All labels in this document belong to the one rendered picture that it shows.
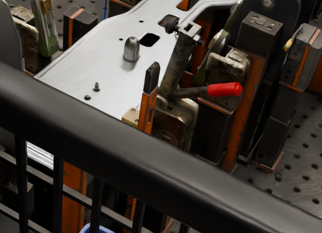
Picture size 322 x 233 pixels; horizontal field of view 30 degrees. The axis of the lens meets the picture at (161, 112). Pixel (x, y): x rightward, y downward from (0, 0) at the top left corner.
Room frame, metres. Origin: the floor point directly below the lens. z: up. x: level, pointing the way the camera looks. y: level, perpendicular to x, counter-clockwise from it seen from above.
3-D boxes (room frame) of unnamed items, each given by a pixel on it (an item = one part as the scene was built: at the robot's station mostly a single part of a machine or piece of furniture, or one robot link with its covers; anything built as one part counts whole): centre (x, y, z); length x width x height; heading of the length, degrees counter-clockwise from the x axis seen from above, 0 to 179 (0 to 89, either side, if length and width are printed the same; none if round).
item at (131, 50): (0.96, 0.08, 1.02); 0.03 x 0.03 x 0.07
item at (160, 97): (0.77, 0.01, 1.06); 0.03 x 0.01 x 0.03; 68
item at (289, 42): (1.00, -0.23, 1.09); 0.10 x 0.01 x 0.01; 158
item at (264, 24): (0.99, -0.16, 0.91); 0.07 x 0.05 x 0.42; 68
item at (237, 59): (0.94, -0.12, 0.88); 0.11 x 0.09 x 0.37; 68
